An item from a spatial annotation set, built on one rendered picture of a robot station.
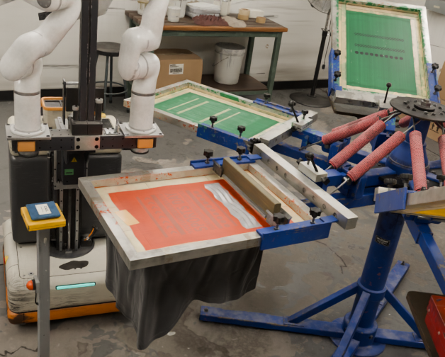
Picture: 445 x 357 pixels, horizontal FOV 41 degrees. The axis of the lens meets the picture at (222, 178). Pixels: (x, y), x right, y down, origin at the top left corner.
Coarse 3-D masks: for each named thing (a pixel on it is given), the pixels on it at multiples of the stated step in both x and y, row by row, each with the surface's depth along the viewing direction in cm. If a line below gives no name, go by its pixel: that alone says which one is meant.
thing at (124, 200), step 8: (184, 184) 244; (192, 184) 244; (200, 184) 245; (224, 184) 248; (120, 192) 231; (128, 192) 232; (136, 192) 232; (144, 192) 233; (152, 192) 234; (160, 192) 235; (168, 192) 236; (208, 192) 240; (232, 192) 243; (112, 200) 224; (120, 200) 225; (128, 200) 226; (136, 200) 226; (216, 200) 235; (240, 200) 237; (120, 208) 220; (128, 208) 220; (136, 208) 221; (136, 216) 216; (144, 216) 217
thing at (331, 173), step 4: (328, 172) 252; (332, 172) 252; (336, 172) 253; (328, 176) 248; (332, 176) 249; (336, 176) 250; (340, 176) 252; (332, 180) 250; (336, 180) 251; (340, 180) 252; (320, 184) 248; (328, 184) 250; (332, 184) 251; (336, 184) 252
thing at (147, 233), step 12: (132, 228) 208; (144, 228) 209; (156, 228) 211; (228, 228) 217; (240, 228) 218; (252, 228) 219; (144, 240) 203; (156, 240) 204; (168, 240) 205; (180, 240) 206; (192, 240) 207
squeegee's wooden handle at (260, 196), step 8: (224, 160) 247; (224, 168) 247; (232, 168) 241; (240, 168) 240; (232, 176) 242; (240, 176) 236; (248, 176) 234; (240, 184) 237; (248, 184) 231; (256, 184) 228; (248, 192) 232; (256, 192) 227; (264, 192) 223; (256, 200) 228; (264, 200) 222; (272, 200) 218; (264, 208) 223; (272, 208) 218; (280, 208) 218
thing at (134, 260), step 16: (96, 176) 232; (112, 176) 234; (128, 176) 236; (144, 176) 239; (160, 176) 243; (176, 176) 247; (192, 176) 251; (256, 176) 258; (272, 176) 253; (96, 192) 221; (272, 192) 247; (288, 192) 242; (96, 208) 212; (304, 208) 231; (112, 224) 203; (112, 240) 199; (128, 240) 195; (208, 240) 201; (224, 240) 203; (240, 240) 204; (256, 240) 207; (128, 256) 187; (144, 256) 188; (160, 256) 190; (176, 256) 193; (192, 256) 196
